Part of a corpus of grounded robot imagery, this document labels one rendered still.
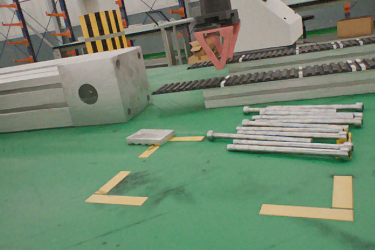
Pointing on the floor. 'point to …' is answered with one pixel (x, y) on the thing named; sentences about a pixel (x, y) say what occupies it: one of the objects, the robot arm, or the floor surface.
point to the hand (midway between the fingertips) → (223, 61)
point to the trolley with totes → (173, 30)
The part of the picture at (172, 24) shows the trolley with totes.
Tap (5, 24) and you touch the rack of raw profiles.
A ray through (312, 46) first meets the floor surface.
